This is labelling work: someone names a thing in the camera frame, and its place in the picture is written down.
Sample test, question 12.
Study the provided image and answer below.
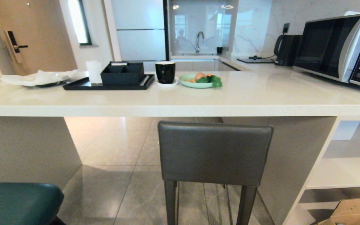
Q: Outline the black kettle base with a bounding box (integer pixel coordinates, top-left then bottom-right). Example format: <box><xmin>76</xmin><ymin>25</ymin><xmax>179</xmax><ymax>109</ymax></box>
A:
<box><xmin>237</xmin><ymin>56</ymin><xmax>276</xmax><ymax>64</ymax></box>

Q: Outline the white round coaster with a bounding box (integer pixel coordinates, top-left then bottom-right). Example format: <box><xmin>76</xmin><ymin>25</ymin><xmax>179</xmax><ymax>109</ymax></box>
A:
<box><xmin>155</xmin><ymin>79</ymin><xmax>179</xmax><ymax>87</ymax></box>

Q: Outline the cardboard box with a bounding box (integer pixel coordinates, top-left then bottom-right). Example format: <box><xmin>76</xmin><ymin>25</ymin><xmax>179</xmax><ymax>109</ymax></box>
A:
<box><xmin>318</xmin><ymin>198</ymin><xmax>360</xmax><ymax>225</ymax></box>

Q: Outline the green leafy vegetable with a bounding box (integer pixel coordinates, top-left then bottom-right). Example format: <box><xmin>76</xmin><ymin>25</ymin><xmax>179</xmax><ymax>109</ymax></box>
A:
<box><xmin>196</xmin><ymin>75</ymin><xmax>223</xmax><ymax>88</ymax></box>

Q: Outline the pale green plate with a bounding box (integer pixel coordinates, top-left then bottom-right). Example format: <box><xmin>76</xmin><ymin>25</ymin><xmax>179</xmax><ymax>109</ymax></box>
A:
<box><xmin>179</xmin><ymin>74</ymin><xmax>222</xmax><ymax>89</ymax></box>

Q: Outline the white paper cup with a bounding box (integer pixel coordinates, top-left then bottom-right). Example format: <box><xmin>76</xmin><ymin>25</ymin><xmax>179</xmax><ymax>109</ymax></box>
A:
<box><xmin>86</xmin><ymin>60</ymin><xmax>102</xmax><ymax>84</ymax></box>

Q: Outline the wooden entrance door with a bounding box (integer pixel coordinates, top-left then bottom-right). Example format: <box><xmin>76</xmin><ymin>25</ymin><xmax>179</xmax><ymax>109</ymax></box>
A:
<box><xmin>0</xmin><ymin>0</ymin><xmax>78</xmax><ymax>76</ymax></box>

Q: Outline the white open shelf unit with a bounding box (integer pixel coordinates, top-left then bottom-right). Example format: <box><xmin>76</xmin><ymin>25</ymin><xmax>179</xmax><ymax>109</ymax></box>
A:
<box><xmin>282</xmin><ymin>116</ymin><xmax>360</xmax><ymax>225</ymax></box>

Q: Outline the black compartment organiser box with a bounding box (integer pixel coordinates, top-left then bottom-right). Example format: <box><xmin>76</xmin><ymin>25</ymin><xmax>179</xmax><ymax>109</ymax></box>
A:
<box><xmin>100</xmin><ymin>61</ymin><xmax>145</xmax><ymax>86</ymax></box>

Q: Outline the silver microwave oven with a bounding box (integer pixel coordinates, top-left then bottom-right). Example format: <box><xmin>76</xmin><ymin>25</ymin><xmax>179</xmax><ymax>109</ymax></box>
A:
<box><xmin>294</xmin><ymin>13</ymin><xmax>360</xmax><ymax>91</ymax></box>

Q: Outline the black electric kettle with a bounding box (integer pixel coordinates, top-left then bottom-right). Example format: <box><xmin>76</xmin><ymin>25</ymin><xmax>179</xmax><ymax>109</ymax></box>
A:
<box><xmin>274</xmin><ymin>34</ymin><xmax>302</xmax><ymax>67</ymax></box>

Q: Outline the dark teal bar stool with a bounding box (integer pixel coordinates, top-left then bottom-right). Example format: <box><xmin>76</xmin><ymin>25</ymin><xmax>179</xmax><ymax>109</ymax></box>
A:
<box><xmin>0</xmin><ymin>183</ymin><xmax>65</xmax><ymax>225</ymax></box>

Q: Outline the crumpled white paper napkin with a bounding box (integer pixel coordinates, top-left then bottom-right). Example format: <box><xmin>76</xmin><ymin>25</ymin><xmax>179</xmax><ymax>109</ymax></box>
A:
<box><xmin>0</xmin><ymin>69</ymin><xmax>79</xmax><ymax>87</ymax></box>

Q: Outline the black rectangular tray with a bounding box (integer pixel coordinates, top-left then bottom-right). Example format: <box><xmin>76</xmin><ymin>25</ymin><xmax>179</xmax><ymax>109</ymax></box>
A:
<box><xmin>62</xmin><ymin>74</ymin><xmax>155</xmax><ymax>91</ymax></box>

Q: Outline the black door lock handle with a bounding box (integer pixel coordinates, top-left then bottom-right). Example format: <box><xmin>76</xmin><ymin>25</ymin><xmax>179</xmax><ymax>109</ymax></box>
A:
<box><xmin>5</xmin><ymin>31</ymin><xmax>29</xmax><ymax>64</ymax></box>

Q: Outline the black mug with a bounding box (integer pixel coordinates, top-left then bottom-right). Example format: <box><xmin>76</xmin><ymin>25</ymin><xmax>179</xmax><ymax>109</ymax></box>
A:
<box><xmin>155</xmin><ymin>61</ymin><xmax>176</xmax><ymax>84</ymax></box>

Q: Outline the chrome kitchen faucet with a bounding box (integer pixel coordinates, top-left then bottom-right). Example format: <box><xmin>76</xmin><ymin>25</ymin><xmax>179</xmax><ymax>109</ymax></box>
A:
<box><xmin>195</xmin><ymin>31</ymin><xmax>205</xmax><ymax>54</ymax></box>

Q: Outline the grey leather bar stool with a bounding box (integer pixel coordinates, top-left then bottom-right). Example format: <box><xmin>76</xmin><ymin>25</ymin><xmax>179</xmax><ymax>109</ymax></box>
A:
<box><xmin>157</xmin><ymin>121</ymin><xmax>274</xmax><ymax>225</ymax></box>

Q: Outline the frosted glass sliding door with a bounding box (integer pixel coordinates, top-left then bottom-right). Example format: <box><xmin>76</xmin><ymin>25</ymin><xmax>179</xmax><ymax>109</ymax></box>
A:
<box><xmin>104</xmin><ymin>0</ymin><xmax>170</xmax><ymax>72</ymax></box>

